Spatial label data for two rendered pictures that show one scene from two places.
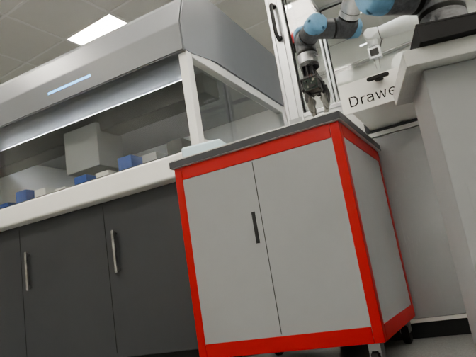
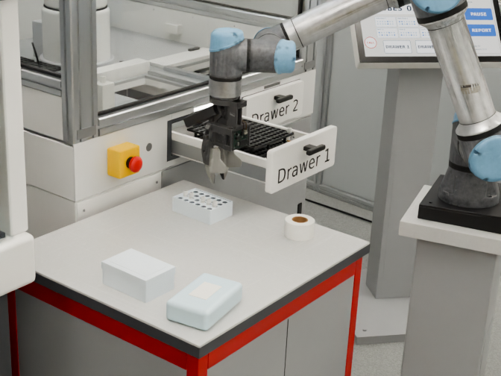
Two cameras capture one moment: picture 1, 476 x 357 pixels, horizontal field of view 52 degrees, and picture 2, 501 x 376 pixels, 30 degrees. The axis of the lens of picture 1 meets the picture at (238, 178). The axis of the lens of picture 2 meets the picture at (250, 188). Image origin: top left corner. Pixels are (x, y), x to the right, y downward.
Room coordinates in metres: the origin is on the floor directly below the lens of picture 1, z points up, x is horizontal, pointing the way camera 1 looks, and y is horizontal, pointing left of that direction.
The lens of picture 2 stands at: (1.31, 1.69, 1.67)
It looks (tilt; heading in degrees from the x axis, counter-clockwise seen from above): 22 degrees down; 280
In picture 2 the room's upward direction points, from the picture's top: 3 degrees clockwise
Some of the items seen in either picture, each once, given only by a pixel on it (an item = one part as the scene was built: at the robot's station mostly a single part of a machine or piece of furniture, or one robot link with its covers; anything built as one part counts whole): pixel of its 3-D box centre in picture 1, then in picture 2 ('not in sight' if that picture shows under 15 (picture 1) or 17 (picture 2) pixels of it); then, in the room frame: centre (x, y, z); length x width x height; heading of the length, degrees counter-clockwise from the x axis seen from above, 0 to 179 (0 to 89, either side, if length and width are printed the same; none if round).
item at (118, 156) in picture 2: not in sight; (124, 160); (2.00, -0.37, 0.88); 0.07 x 0.05 x 0.07; 64
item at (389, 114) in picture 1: (394, 106); (237, 142); (1.77, -0.63, 0.86); 0.40 x 0.26 x 0.06; 154
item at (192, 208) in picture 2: not in sight; (202, 206); (1.80, -0.37, 0.78); 0.12 x 0.08 x 0.04; 152
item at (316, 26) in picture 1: (317, 28); (270, 54); (1.65, -0.38, 1.17); 0.11 x 0.11 x 0.08; 12
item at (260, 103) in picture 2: not in sight; (273, 106); (1.73, -0.96, 0.87); 0.29 x 0.02 x 0.11; 64
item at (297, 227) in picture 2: not in sight; (299, 227); (1.55, -0.31, 0.78); 0.07 x 0.07 x 0.04
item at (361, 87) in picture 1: (382, 88); (302, 158); (1.58, -0.54, 0.87); 0.29 x 0.02 x 0.11; 64
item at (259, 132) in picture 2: not in sight; (240, 142); (1.76, -0.62, 0.87); 0.22 x 0.18 x 0.06; 154
